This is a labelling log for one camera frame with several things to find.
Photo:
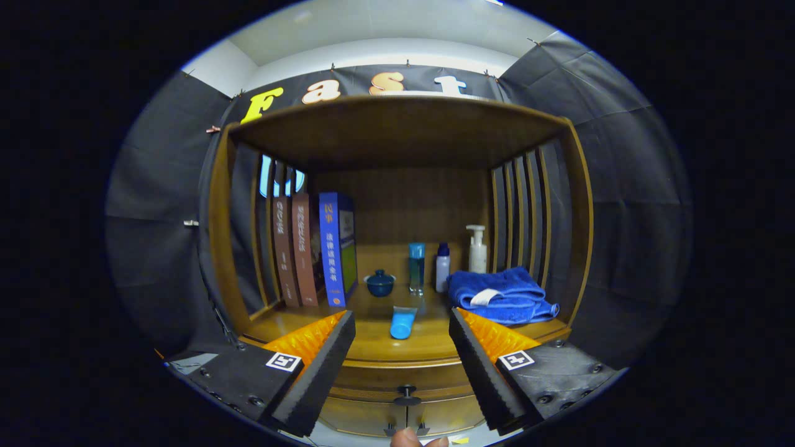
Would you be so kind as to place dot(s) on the wooden countertop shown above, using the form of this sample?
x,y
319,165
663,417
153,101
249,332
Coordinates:
x,y
372,338

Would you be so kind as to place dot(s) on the reddish brown book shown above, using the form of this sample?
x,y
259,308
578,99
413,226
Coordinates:
x,y
304,254

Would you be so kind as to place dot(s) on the wooden cabinet with slatted sides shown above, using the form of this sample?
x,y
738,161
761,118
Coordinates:
x,y
404,130

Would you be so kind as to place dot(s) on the clear blue bottle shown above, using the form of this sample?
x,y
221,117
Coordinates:
x,y
416,270

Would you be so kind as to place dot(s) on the white bottle with blue cap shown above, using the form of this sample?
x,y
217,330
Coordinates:
x,y
442,273

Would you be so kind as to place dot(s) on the wooden drawer with black knob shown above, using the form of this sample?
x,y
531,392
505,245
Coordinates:
x,y
366,380

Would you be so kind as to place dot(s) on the dark brown book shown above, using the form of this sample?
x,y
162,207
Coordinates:
x,y
286,254

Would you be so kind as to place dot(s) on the wooden cabinet door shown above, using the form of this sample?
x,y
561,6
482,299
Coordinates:
x,y
360,416
447,416

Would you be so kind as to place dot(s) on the white pump bottle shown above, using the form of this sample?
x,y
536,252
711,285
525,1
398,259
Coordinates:
x,y
477,254

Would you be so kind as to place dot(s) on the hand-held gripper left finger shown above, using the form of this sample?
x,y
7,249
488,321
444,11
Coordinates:
x,y
320,380

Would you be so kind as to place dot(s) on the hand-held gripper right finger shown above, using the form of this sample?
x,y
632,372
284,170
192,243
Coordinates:
x,y
484,380

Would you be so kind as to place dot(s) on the blue towel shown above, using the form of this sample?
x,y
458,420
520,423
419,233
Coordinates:
x,y
515,304

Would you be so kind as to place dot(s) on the teal lidded tea cup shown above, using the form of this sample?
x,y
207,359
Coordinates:
x,y
379,285

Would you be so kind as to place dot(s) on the blue book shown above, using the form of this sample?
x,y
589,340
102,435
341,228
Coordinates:
x,y
330,254

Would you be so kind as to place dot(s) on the light blue tube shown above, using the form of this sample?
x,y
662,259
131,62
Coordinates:
x,y
402,324

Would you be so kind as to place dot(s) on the black backdrop cloth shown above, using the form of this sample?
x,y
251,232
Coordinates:
x,y
621,186

